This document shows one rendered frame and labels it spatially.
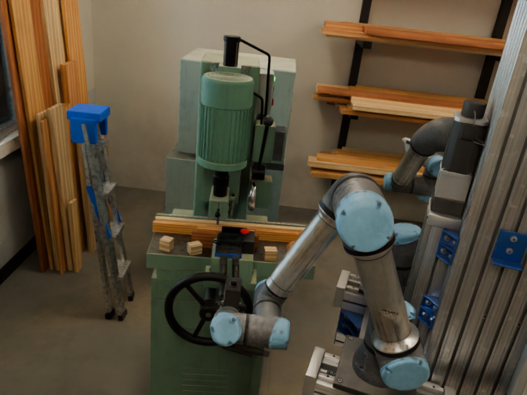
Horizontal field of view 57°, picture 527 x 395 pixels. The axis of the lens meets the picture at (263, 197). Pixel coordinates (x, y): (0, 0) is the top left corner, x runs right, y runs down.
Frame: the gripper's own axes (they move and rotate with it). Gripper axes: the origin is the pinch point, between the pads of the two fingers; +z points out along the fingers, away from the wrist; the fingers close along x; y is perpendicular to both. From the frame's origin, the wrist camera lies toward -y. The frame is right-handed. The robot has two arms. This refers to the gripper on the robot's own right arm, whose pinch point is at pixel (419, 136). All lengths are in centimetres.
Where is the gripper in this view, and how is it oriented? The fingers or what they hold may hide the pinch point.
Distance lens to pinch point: 230.6
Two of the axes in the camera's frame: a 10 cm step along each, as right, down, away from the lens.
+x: 10.0, 0.0, -0.8
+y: 0.3, 9.1, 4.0
